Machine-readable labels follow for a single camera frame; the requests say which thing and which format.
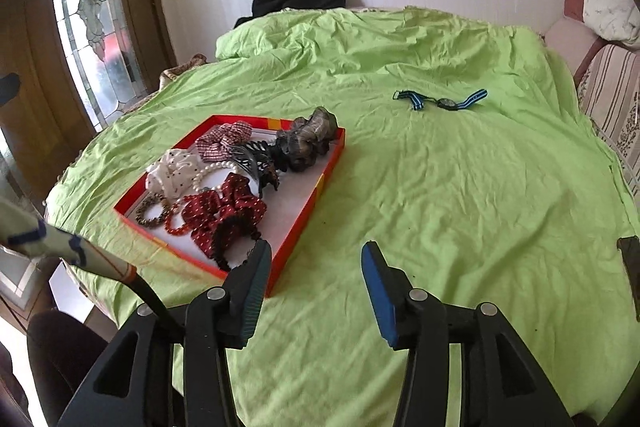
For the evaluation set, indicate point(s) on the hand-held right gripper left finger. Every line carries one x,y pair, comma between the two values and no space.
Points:
252,297

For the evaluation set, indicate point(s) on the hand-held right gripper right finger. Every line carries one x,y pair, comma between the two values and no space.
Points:
380,297

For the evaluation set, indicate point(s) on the dark red dotted scrunchie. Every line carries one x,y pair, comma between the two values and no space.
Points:
235,202

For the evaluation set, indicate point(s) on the red cardboard tray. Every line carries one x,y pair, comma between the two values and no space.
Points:
295,202

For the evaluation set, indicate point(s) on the black hair claw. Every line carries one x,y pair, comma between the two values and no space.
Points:
260,157

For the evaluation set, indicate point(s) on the white dotted scrunchie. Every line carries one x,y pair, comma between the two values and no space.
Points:
167,172

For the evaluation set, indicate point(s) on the green bed sheet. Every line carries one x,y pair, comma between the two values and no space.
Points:
450,207

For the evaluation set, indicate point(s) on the pink checked scrunchie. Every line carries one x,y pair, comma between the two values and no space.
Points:
220,139

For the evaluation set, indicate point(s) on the grey plaid scrunchie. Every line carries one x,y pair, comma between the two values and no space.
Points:
305,142

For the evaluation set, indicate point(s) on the dark stool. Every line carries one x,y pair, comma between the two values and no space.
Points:
65,352

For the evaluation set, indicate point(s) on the brown patterned blanket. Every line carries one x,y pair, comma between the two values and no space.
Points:
180,69

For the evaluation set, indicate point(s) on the pink striped sofa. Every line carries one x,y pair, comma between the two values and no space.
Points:
615,82

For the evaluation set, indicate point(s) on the leaded glass door panel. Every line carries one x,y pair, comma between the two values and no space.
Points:
90,7

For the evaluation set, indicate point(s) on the white pillow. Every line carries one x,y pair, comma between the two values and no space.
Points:
610,7

